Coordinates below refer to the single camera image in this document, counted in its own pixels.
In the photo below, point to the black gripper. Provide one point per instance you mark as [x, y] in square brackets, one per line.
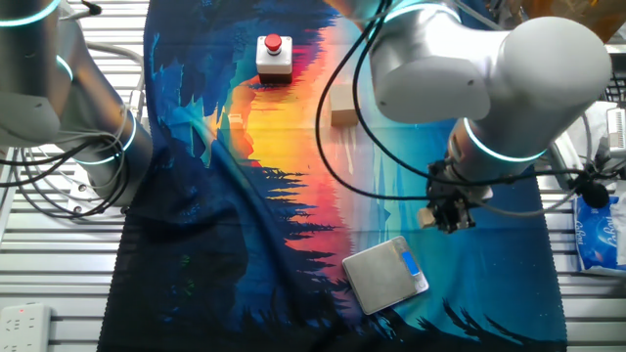
[450, 188]

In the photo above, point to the small wooden block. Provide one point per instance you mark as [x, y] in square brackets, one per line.
[426, 218]

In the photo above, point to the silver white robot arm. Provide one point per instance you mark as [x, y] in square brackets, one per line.
[440, 73]

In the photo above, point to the silver digital pocket scale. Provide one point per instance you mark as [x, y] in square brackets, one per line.
[381, 276]

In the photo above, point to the large wooden block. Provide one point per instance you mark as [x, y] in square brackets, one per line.
[344, 105]

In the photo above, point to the black clamp knob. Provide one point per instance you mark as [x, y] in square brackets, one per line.
[594, 193]

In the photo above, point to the blue tissue pack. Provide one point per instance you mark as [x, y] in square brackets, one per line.
[599, 234]

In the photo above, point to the colourful forest print cloth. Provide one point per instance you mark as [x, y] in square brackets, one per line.
[220, 220]

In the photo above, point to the red button white box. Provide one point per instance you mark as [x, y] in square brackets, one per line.
[274, 58]

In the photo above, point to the orange green patterned cloth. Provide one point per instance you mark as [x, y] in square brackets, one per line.
[577, 12]

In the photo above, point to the white power strip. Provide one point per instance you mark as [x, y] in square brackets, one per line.
[22, 327]

